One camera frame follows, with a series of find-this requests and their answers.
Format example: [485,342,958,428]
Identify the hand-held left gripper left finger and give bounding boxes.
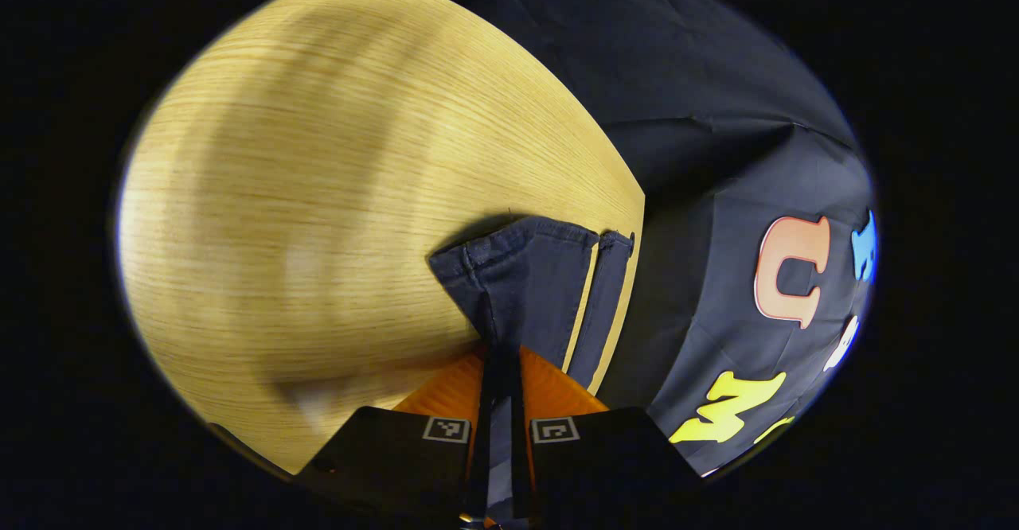
[296,345,504,524]

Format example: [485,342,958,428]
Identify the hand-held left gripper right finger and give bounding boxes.
[509,345,705,524]

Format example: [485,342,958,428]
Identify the dark blue jeans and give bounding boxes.
[428,214,635,524]

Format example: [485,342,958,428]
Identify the black backdrop cloth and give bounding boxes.
[350,0,876,479]

